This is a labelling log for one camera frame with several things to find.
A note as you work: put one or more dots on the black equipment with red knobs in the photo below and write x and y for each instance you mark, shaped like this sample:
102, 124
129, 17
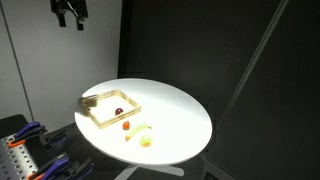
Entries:
30, 129

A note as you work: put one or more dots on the round white table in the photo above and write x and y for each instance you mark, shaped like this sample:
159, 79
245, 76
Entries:
176, 126

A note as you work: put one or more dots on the orange red fruit toy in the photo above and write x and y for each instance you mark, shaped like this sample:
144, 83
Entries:
126, 125

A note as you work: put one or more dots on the white table base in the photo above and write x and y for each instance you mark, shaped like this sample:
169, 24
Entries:
166, 170

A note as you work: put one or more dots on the yellow lemon toy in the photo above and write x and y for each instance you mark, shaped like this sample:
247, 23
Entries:
145, 141

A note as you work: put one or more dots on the perforated metal plate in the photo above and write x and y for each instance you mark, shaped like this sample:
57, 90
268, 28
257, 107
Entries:
15, 160

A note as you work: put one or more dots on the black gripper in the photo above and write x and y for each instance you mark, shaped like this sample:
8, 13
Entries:
68, 6

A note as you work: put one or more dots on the purple orange spring clamp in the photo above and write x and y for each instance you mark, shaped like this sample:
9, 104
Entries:
55, 165

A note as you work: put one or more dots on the wooden slatted tray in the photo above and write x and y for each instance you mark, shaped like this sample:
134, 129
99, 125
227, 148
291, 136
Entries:
100, 122

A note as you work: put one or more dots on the yellow banana toy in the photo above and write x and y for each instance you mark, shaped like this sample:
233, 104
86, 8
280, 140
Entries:
140, 128

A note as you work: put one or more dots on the dark red fruit toy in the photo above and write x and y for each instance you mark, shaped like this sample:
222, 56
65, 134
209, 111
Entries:
118, 111

